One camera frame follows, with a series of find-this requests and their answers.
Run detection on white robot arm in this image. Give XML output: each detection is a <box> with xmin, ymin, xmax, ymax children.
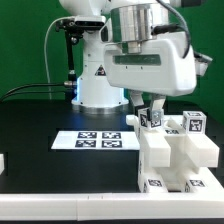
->
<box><xmin>100</xmin><ymin>0</ymin><xmax>212</xmax><ymax>122</ymax></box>

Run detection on paper sheet with tags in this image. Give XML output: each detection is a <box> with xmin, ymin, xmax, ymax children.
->
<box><xmin>51</xmin><ymin>131</ymin><xmax>140</xmax><ymax>150</ymax></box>

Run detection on white tagged chair part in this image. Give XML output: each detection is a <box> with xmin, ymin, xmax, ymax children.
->
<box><xmin>163</xmin><ymin>115</ymin><xmax>219</xmax><ymax>167</ymax></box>

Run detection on black cables at base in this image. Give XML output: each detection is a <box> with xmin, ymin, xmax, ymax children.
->
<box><xmin>0</xmin><ymin>81</ymin><xmax>78</xmax><ymax>103</ymax></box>

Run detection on white part at left edge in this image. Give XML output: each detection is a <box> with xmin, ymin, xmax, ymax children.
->
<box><xmin>0</xmin><ymin>154</ymin><xmax>4</xmax><ymax>175</ymax></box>

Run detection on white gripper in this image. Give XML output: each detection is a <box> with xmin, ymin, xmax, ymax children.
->
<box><xmin>104</xmin><ymin>32</ymin><xmax>212</xmax><ymax>121</ymax></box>

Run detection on grey camera cable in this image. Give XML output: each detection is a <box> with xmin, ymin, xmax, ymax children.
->
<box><xmin>43</xmin><ymin>16</ymin><xmax>75</xmax><ymax>100</ymax></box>

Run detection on long white chair back part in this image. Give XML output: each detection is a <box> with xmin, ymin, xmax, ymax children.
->
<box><xmin>126</xmin><ymin>115</ymin><xmax>171</xmax><ymax>168</ymax></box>

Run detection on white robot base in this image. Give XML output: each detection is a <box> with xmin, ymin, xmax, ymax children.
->
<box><xmin>59</xmin><ymin>0</ymin><xmax>128</xmax><ymax>114</ymax></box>

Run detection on white chair seat part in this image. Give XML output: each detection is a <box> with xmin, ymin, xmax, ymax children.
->
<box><xmin>138</xmin><ymin>154</ymin><xmax>197</xmax><ymax>193</ymax></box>

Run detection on small white tagged cube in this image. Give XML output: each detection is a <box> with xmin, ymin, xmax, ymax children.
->
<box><xmin>182</xmin><ymin>111</ymin><xmax>207</xmax><ymax>134</ymax></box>

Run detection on black camera on stand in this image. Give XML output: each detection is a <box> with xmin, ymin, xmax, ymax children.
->
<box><xmin>55</xmin><ymin>15</ymin><xmax>105</xmax><ymax>99</ymax></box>

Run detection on white L-shaped fence frame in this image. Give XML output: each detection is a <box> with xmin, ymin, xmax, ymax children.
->
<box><xmin>0</xmin><ymin>166</ymin><xmax>224</xmax><ymax>221</ymax></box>

